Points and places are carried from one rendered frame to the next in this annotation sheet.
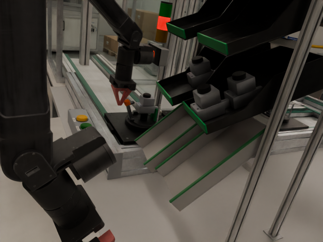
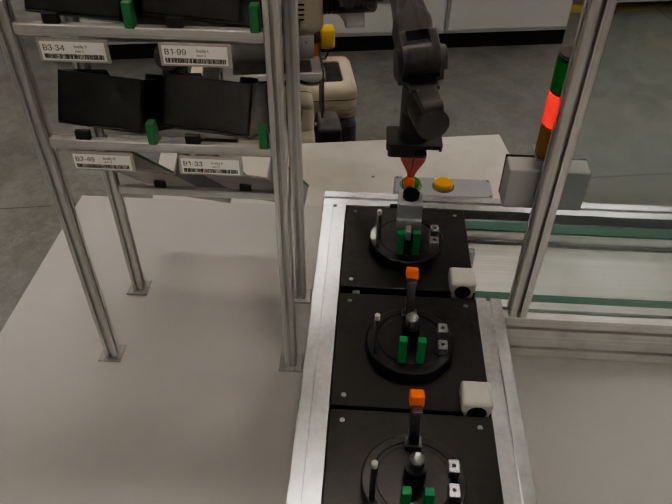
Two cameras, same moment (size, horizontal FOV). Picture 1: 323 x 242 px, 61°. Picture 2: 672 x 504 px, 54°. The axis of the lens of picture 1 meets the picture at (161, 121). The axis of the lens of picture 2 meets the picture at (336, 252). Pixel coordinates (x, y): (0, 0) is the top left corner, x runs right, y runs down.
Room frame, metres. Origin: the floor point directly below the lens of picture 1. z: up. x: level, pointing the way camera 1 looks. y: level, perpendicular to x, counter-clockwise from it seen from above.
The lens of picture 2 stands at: (1.38, -0.80, 1.79)
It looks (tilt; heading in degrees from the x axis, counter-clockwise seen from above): 41 degrees down; 124
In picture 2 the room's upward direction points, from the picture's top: 1 degrees clockwise
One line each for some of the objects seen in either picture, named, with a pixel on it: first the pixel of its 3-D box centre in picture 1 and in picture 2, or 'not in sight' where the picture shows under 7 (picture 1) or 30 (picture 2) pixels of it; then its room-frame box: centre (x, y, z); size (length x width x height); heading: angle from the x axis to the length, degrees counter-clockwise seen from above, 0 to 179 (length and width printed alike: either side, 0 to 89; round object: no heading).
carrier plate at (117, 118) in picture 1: (142, 126); (405, 249); (0.96, 0.07, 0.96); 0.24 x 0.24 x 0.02; 30
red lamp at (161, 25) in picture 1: (163, 23); (563, 108); (1.18, 0.06, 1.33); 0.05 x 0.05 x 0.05
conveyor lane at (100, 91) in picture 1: (122, 107); (559, 284); (1.23, 0.20, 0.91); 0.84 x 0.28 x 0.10; 30
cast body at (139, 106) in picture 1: (148, 102); (409, 211); (0.97, 0.06, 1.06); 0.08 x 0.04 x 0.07; 118
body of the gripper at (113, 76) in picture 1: (123, 73); (414, 127); (0.91, 0.16, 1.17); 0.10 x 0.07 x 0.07; 31
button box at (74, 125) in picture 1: (81, 126); (441, 197); (0.93, 0.30, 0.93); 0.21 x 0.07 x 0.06; 30
